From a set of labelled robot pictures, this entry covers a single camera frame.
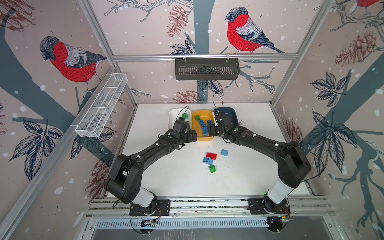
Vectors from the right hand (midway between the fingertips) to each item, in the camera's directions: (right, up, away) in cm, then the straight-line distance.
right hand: (212, 126), depth 90 cm
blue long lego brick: (-6, +1, +15) cm, 16 cm away
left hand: (-12, -4, -3) cm, 13 cm away
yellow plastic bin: (-4, +7, +19) cm, 21 cm away
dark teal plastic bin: (+15, +10, +20) cm, 27 cm away
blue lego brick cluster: (-3, -20, -2) cm, 20 cm away
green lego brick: (-9, +5, +20) cm, 23 cm away
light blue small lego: (+8, -17, +3) cm, 19 cm away
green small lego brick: (-18, +7, +20) cm, 28 cm away
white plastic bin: (-25, +9, +17) cm, 32 cm away
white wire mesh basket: (-60, +3, -20) cm, 63 cm away
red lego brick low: (0, -18, 0) cm, 18 cm away
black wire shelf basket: (-2, +40, +16) cm, 43 cm away
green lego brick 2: (0, -24, -5) cm, 24 cm away
